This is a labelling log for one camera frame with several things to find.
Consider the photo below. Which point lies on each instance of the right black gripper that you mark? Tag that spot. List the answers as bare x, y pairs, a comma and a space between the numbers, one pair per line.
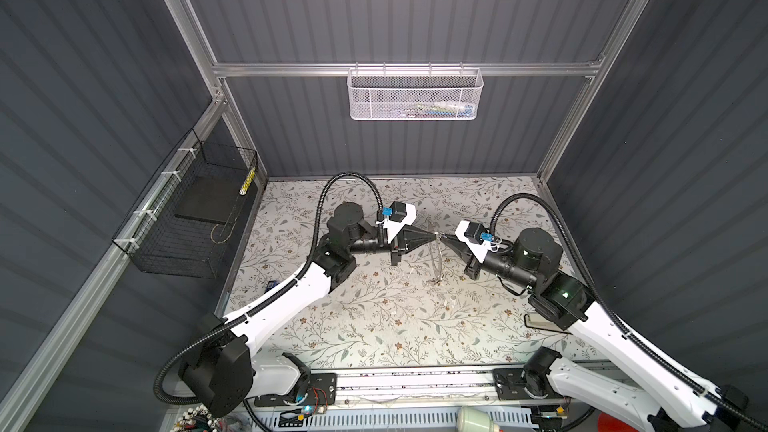
459, 246

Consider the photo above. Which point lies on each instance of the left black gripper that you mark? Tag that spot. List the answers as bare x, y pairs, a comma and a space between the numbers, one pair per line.
397, 248

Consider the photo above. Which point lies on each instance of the perforated metal ring disc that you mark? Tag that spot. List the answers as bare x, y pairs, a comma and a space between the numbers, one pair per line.
436, 260

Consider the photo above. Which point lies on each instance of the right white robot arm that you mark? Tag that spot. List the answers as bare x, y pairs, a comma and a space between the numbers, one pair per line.
663, 395

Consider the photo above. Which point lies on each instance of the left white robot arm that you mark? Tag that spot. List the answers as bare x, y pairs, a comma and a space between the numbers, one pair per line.
232, 367

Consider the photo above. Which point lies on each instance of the grey flat phone-like object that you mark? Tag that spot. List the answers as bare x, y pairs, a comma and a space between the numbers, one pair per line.
537, 322

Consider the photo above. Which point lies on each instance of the blue object at table edge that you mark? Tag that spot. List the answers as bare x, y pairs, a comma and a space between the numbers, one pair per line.
271, 284

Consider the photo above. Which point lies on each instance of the pale green plastic object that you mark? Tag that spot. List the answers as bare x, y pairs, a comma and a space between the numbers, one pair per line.
470, 419

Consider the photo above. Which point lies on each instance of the yellow marker pen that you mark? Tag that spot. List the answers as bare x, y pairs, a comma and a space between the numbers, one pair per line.
243, 190

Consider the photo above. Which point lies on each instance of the black foam pad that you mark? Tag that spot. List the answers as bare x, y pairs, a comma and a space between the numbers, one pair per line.
210, 200

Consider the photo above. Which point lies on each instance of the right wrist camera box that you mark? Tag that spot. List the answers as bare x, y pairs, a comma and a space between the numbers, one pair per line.
477, 238

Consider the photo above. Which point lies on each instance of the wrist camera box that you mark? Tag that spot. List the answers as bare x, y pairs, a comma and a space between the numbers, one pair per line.
393, 219
477, 238

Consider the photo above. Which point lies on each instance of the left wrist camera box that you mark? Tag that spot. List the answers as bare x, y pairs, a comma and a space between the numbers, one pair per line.
393, 219

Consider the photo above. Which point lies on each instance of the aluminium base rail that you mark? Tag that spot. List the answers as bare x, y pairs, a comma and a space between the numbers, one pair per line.
481, 384

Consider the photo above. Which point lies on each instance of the white wire mesh basket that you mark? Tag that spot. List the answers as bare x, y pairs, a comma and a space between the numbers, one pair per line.
414, 93

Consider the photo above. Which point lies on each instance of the white slotted cable duct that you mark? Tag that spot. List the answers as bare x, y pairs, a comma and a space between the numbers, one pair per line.
397, 419

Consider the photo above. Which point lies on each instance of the black wire wall basket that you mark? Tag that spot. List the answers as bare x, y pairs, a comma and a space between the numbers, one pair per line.
157, 242

